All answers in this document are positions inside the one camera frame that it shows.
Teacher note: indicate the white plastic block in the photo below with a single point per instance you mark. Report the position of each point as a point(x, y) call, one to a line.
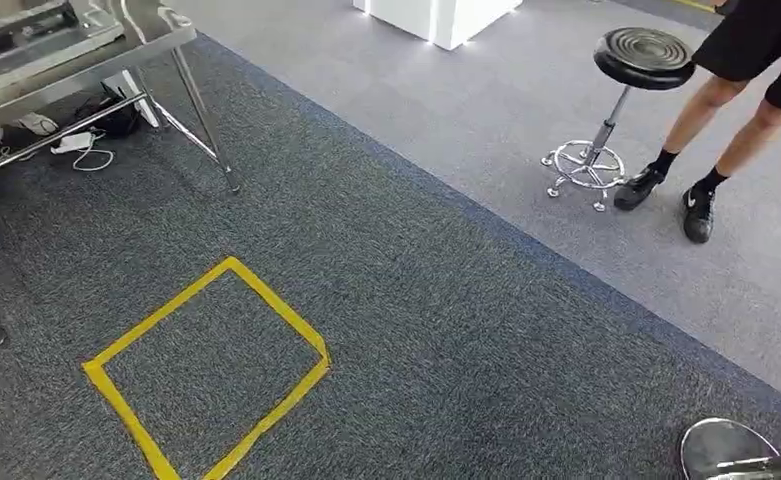
point(139, 99)

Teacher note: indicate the black bag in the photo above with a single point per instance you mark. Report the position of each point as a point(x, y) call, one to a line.
point(115, 119)

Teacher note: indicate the black round stool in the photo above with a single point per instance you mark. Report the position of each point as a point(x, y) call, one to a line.
point(642, 56)

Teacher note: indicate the yellow floor tape square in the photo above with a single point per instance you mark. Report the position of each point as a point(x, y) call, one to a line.
point(96, 372)

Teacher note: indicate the white power adapter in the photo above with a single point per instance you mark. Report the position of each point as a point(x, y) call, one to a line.
point(72, 142)

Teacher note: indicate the steel work table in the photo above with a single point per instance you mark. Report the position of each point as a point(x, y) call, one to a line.
point(98, 74)

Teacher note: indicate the grey metal tray part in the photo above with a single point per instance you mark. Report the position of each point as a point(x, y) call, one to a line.
point(32, 53)

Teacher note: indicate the person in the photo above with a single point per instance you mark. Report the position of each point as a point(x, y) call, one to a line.
point(748, 40)

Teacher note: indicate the white display pedestal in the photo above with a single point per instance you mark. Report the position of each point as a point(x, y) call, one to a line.
point(443, 20)

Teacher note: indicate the chrome stanchion post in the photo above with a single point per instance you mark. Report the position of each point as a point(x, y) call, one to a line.
point(721, 447)

